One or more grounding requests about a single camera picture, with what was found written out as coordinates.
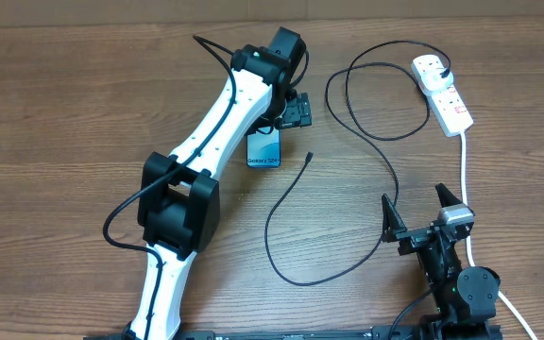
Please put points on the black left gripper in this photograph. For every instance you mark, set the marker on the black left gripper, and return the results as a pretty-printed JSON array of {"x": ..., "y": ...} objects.
[{"x": 297, "y": 111}]

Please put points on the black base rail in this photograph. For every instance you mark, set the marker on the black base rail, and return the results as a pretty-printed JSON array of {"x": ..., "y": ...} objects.
[{"x": 291, "y": 334}]

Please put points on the dark blue Samsung smartphone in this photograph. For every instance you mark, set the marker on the dark blue Samsung smartphone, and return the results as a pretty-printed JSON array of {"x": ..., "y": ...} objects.
[{"x": 263, "y": 149}]

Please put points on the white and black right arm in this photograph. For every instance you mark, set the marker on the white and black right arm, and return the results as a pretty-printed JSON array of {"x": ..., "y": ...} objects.
[{"x": 465, "y": 298}]

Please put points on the white wall charger plug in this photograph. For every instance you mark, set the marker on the white wall charger plug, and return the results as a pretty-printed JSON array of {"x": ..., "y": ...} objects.
[{"x": 435, "y": 81}]

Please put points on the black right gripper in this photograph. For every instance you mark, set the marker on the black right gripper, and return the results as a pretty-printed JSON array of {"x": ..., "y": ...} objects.
[{"x": 412, "y": 239}]

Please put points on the brown cardboard backdrop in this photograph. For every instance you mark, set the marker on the brown cardboard backdrop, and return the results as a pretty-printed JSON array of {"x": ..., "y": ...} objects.
[{"x": 18, "y": 13}]

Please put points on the white power extension strip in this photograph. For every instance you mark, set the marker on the white power extension strip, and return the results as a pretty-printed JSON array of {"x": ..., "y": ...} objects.
[{"x": 448, "y": 106}]

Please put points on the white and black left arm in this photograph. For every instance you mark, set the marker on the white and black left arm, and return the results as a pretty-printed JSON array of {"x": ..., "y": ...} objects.
[{"x": 177, "y": 209}]

